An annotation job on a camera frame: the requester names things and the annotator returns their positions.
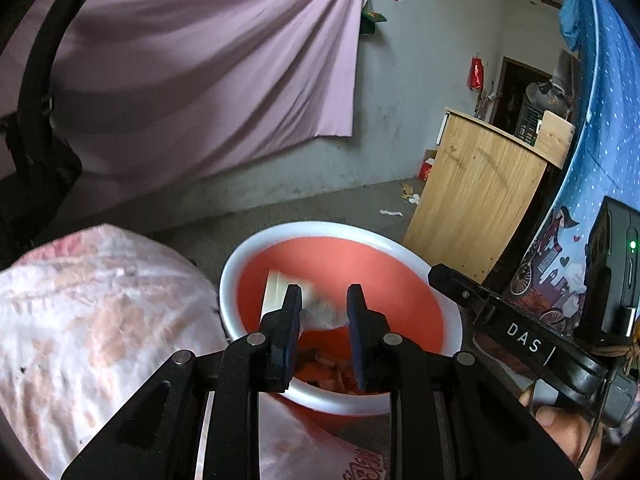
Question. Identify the wooden cabinet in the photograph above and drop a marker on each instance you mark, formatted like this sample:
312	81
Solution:
475	195

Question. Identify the green hat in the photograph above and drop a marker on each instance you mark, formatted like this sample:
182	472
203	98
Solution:
372	21

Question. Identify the red hanging bag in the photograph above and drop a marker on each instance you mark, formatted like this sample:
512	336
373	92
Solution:
476	74

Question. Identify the pink hanging cloth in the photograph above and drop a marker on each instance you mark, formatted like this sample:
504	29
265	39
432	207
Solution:
200	70

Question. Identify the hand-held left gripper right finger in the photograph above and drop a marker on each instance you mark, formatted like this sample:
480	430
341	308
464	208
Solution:
356	332

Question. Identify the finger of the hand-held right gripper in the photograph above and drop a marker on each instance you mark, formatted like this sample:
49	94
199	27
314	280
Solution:
460	285

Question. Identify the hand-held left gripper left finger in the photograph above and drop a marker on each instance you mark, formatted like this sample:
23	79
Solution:
291	332

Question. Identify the floral tablecloth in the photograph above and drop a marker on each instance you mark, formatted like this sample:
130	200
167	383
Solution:
100	335

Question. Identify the person's right hand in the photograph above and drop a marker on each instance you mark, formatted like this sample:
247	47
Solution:
565	435

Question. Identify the red cardboard box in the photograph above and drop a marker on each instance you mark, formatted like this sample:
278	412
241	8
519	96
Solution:
428	166

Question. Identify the white paper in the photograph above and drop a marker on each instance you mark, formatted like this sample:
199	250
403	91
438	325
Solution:
280	292

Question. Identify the white plastic bag red print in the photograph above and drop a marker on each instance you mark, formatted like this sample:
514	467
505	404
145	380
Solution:
320	450

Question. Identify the orange basin with white rim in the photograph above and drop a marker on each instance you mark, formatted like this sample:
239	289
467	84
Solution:
400	285

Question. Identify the light blue hanging cloth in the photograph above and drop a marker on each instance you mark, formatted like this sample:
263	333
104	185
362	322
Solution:
570	17

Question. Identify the black office chair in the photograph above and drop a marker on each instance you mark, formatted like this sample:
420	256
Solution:
37	110

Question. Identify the blue printed curtain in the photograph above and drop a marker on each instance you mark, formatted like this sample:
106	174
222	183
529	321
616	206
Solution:
605	125

